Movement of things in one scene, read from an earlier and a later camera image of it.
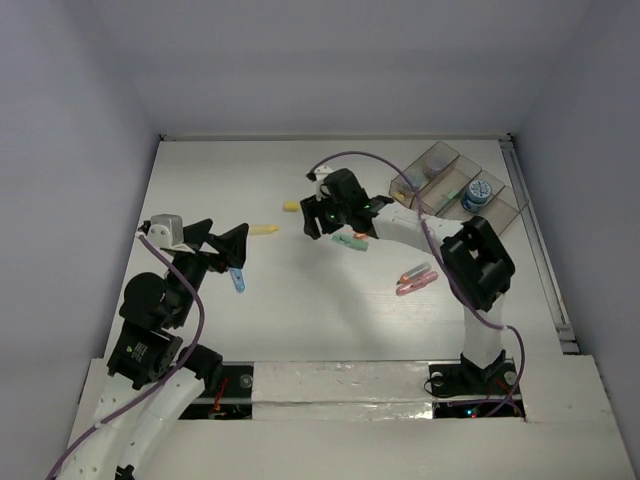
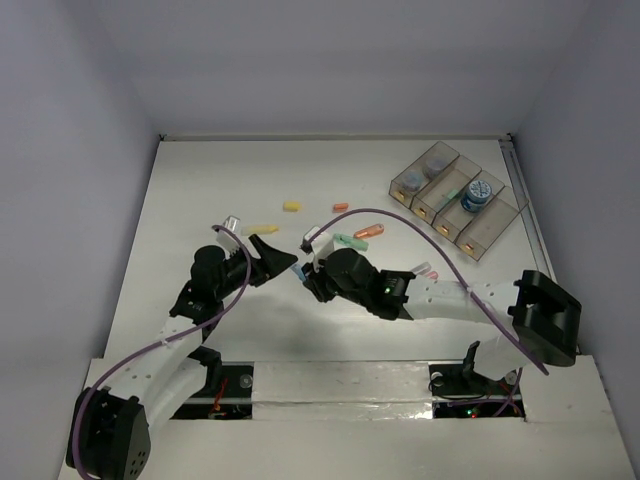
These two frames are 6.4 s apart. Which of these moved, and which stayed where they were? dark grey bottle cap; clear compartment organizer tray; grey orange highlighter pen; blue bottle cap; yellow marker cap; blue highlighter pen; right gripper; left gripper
Moved: blue highlighter pen; right gripper; left gripper
Stayed: grey orange highlighter pen; yellow marker cap; clear compartment organizer tray; dark grey bottle cap; blue bottle cap
